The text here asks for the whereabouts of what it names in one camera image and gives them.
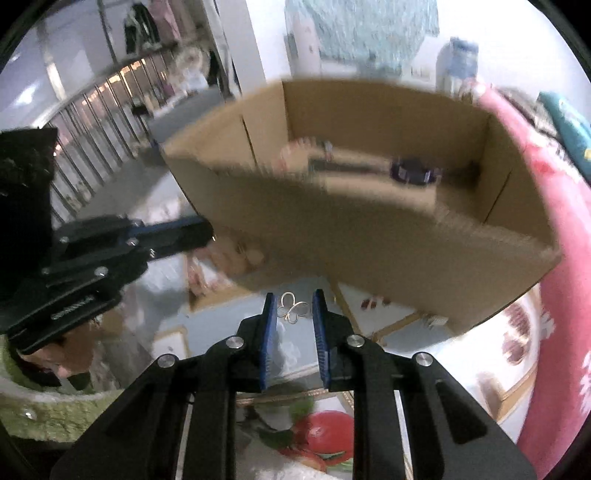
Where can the grey board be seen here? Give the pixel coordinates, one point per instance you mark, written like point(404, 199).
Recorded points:
point(189, 115)

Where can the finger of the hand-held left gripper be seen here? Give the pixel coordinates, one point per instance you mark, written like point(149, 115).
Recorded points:
point(175, 244)
point(157, 227)

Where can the wall socket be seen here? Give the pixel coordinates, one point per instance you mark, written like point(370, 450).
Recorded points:
point(424, 72)

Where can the white tall column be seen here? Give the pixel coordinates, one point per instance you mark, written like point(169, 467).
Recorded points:
point(308, 44)

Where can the person's left forearm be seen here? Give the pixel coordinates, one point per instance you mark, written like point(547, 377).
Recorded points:
point(46, 415)

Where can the purple smart watch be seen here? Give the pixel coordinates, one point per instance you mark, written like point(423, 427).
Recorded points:
point(411, 171)

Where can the brown cardboard box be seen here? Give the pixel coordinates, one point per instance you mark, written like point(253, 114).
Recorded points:
point(369, 249)

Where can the red floral blanket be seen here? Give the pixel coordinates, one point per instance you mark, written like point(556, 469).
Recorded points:
point(568, 207)

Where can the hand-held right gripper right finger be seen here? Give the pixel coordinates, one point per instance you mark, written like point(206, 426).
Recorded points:
point(322, 341)

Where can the metal railing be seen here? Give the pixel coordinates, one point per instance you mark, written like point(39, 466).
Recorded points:
point(101, 120)

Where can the clothes rack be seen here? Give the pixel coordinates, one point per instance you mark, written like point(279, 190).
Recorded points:
point(161, 27)

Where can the person's left hand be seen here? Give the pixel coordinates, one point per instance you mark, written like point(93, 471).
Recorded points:
point(69, 355)

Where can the teal pillow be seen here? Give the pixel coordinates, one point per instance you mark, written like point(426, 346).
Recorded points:
point(568, 124)

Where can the blue water jug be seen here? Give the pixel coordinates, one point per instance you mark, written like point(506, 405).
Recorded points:
point(459, 64)

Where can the floral cloth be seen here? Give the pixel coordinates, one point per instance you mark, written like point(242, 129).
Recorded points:
point(364, 32)

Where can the fruit printed tablecloth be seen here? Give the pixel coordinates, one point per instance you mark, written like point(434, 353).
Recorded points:
point(212, 332)

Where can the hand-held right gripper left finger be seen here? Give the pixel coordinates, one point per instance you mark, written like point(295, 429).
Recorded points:
point(268, 350)

